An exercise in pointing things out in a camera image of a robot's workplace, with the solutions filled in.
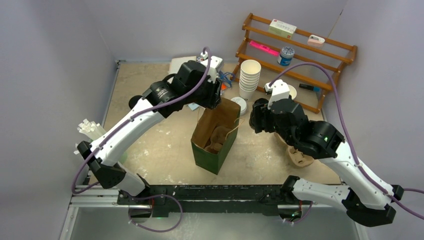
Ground dark takeout coffee cup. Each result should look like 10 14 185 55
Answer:
249 98 269 134

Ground brown pulp cup carrier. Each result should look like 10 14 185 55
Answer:
204 126 231 154

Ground green paper bag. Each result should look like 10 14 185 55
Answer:
190 98 243 175

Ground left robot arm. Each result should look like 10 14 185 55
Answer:
77 60 222 205

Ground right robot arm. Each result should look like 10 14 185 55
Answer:
249 98 404 227

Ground dark printed coffee cup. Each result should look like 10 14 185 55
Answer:
287 84 297 100

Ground dark blue marker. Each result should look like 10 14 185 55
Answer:
299 83 321 93

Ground white lid stack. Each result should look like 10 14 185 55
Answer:
231 96 247 116

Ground wooden shelf rack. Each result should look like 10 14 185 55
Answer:
232 13 358 114

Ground stack of white paper cups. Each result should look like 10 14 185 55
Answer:
239 59 262 101

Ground blue lidded jar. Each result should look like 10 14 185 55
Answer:
277 46 295 67

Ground pink highlighter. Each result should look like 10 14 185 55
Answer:
249 40 280 57

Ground pink white small case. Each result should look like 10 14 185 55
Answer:
307 34 326 48

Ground white green box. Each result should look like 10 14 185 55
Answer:
267 19 297 39

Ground green straw holder cup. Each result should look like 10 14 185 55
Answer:
90 139 130 167

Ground wrapped white straws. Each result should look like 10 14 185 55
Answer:
77 119 106 142

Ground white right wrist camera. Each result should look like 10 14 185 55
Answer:
264 79 290 110

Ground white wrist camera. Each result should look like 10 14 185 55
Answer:
264 79 290 110
197 51 224 83

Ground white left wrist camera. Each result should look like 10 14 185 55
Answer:
197 51 224 83

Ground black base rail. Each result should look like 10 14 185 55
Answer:
117 184 310 219

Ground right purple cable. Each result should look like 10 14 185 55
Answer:
268 62 424 220

